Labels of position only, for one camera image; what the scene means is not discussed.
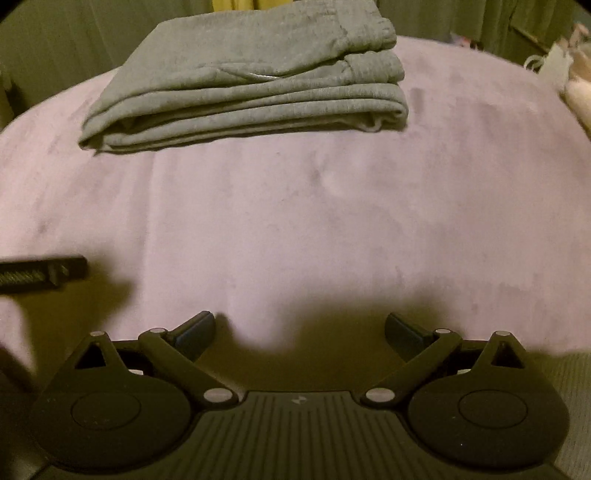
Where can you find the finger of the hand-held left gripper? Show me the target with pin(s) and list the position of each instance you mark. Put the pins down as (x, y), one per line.
(37, 272)

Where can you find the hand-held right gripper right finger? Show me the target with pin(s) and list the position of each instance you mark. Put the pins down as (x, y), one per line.
(405, 333)

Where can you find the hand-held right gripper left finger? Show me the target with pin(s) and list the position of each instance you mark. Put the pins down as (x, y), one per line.
(197, 331)

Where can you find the grey pants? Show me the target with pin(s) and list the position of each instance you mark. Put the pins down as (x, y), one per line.
(249, 78)

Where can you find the pink blanket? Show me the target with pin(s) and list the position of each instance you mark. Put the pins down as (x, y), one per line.
(323, 207)

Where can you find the grey knit cloth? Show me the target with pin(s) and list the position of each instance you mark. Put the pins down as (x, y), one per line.
(565, 415)

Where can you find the grey-green curtain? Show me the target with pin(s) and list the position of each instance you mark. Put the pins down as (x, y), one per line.
(83, 37)
(443, 18)

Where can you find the white bag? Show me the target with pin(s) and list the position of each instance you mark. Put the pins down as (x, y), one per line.
(551, 64)

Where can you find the yellow curtain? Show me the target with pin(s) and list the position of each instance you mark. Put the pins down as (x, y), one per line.
(233, 4)

